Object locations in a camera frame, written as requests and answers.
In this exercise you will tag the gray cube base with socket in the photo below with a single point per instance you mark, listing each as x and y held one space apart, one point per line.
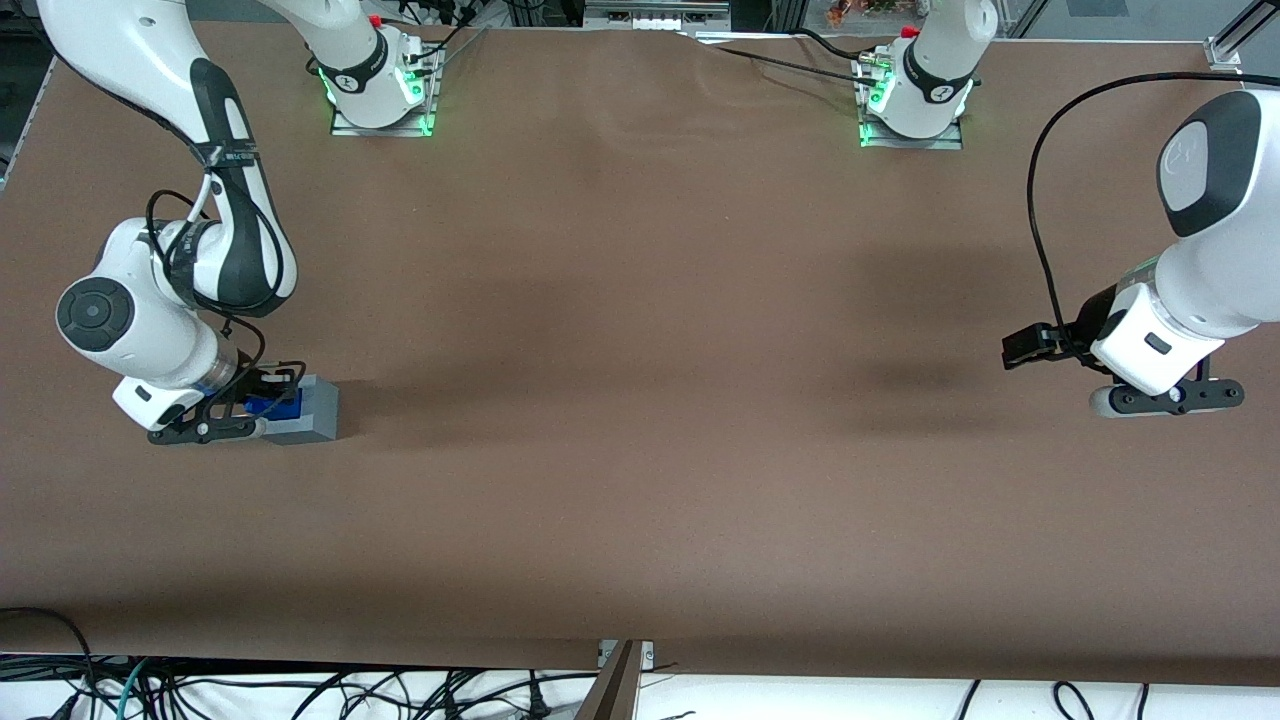
318 415

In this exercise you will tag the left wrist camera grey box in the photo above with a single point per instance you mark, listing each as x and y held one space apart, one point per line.
1160 398

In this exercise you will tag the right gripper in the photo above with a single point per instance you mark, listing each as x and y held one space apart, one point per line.
250 385

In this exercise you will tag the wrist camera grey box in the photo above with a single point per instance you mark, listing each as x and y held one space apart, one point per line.
1160 398
200 432

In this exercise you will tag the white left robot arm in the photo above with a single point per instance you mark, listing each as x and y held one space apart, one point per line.
1240 260

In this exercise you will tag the aluminium profile post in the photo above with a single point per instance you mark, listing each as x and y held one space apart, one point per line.
612 695

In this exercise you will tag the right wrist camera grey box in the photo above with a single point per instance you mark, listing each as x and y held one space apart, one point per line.
200 432

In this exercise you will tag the aluminium corner profile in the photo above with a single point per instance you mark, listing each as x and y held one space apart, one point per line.
1235 40

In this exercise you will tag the blue plastic insert part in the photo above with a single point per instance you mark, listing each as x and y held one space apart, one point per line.
275 405

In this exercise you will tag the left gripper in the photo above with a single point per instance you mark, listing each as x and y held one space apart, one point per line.
1097 316

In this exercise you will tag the small silver corner bracket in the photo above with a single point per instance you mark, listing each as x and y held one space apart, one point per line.
648 652

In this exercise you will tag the silver background frame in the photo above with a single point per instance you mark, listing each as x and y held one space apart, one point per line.
655 18

